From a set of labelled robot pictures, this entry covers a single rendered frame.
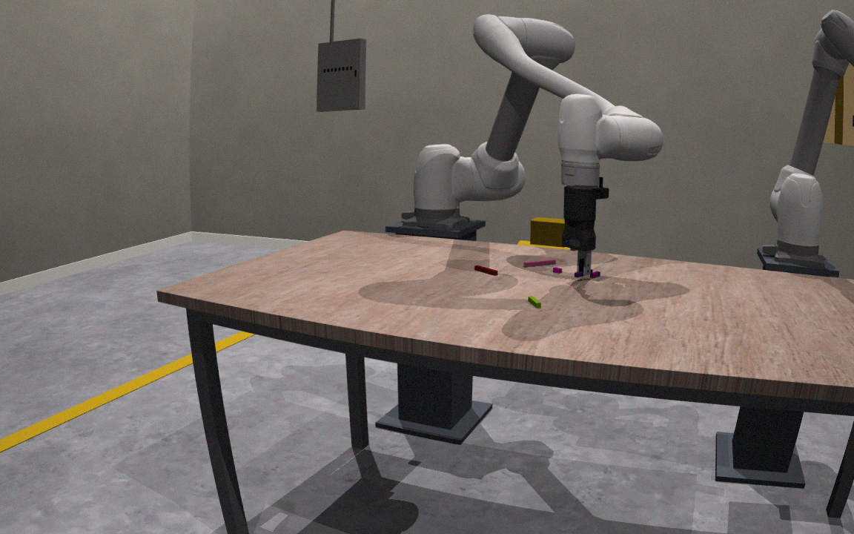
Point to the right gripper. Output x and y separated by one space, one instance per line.
580 209

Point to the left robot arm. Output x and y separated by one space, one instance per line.
799 196

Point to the pink rod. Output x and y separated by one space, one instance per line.
539 263

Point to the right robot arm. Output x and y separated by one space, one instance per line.
443 178

